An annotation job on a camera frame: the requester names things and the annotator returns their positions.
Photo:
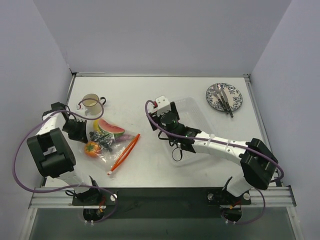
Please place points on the metal fork dark handle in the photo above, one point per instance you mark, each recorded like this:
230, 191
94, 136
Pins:
225, 98

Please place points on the fake yellow banana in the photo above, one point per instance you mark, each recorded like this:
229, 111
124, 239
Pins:
96, 125

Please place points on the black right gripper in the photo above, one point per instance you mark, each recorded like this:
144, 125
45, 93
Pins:
153, 121

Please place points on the metal spoon dark handle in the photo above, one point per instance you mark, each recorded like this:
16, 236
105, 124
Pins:
219, 90

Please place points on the cream mug black handle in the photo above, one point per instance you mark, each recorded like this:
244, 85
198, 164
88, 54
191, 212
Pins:
93, 104

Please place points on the clear zip bag orange seal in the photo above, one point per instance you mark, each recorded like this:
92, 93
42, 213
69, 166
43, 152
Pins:
110, 161

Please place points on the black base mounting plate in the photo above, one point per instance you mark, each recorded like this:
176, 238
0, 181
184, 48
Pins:
161, 211

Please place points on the fake orange persimmon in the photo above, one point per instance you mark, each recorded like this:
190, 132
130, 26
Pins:
92, 149

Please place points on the fake purple eggplant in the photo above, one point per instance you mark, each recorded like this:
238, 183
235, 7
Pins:
124, 138

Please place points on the aluminium front rail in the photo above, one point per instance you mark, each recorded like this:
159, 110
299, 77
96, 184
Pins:
274, 196

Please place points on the fake watermelon slice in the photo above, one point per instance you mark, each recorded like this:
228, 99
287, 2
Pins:
110, 128

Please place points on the fake dark grape bunch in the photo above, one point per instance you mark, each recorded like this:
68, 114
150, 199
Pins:
105, 140

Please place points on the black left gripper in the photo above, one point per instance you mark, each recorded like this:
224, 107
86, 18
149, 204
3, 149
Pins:
81, 131

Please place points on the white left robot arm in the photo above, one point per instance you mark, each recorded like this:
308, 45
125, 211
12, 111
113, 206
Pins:
54, 157

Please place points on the blue floral plate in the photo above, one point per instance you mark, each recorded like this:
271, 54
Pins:
234, 96

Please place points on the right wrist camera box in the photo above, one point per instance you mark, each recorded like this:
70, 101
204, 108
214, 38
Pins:
163, 105

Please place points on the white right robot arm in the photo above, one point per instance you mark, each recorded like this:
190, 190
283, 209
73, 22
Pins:
257, 162

